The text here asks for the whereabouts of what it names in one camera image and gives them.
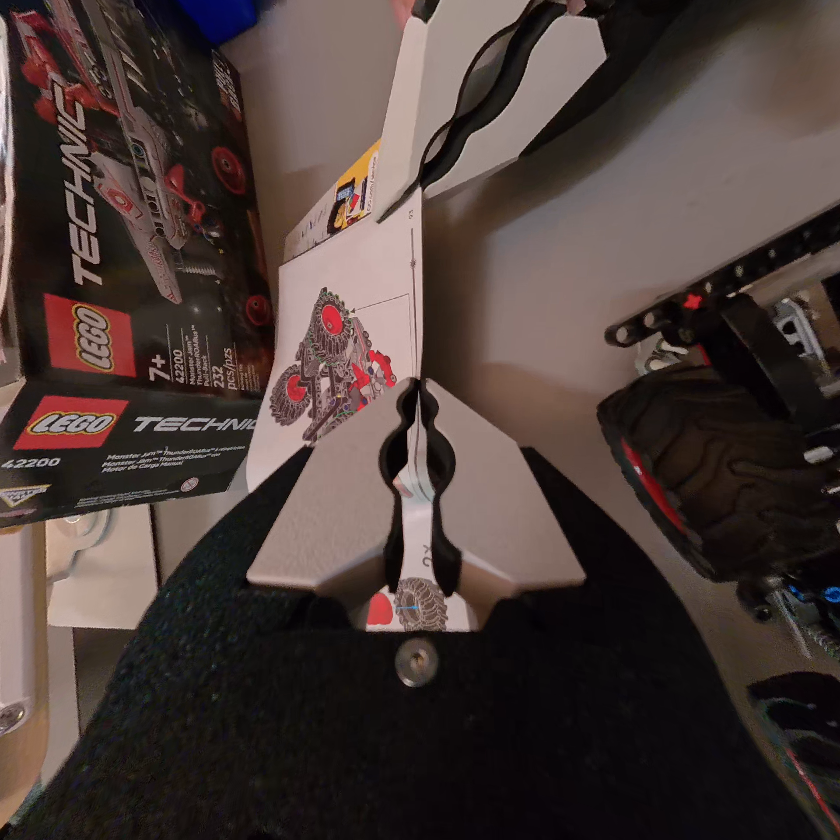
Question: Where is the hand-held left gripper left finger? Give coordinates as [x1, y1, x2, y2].
[245, 377, 421, 597]

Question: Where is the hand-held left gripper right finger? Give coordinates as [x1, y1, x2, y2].
[419, 378, 588, 599]

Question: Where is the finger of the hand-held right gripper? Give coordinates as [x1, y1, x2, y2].
[376, 0, 536, 224]
[422, 14, 610, 200]

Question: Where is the black red toy monster truck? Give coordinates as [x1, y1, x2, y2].
[594, 203, 840, 840]

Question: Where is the white instruction booklet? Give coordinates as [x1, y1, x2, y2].
[248, 138, 473, 634]

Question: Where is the grey desk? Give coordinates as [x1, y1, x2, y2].
[72, 0, 840, 795]

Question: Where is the black toy set box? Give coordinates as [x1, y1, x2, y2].
[0, 0, 277, 529]

